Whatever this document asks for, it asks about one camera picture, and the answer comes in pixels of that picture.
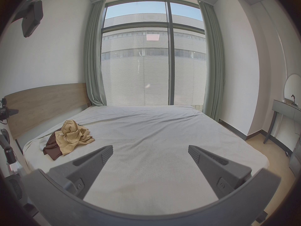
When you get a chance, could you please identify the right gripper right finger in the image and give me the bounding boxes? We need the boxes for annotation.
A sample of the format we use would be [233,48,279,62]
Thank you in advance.
[188,145,252,200]

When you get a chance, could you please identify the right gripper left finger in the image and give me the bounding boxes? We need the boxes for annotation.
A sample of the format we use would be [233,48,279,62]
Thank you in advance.
[48,145,114,200]

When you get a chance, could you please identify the tan shorts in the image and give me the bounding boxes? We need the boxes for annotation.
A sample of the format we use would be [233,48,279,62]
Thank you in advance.
[55,120,95,156]

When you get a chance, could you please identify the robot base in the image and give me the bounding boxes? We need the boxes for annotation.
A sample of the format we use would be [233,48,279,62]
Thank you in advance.
[3,173,39,218]

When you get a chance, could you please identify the brown garment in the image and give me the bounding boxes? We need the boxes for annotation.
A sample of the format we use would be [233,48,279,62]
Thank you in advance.
[43,124,83,161]

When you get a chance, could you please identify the bed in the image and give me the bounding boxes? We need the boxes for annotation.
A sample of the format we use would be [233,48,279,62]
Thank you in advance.
[4,83,269,215]

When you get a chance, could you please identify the grey dressing table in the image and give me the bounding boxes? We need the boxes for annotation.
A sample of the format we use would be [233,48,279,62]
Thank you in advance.
[263,99,301,145]

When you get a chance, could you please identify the grey-green curtain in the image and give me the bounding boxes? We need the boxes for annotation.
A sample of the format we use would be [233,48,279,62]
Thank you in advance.
[84,0,107,107]
[198,0,225,122]

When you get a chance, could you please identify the window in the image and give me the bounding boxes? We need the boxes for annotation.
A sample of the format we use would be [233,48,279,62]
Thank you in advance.
[101,0,207,113]

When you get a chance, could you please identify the round mirror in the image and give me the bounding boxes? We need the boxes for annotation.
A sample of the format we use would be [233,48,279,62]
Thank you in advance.
[284,74,301,103]

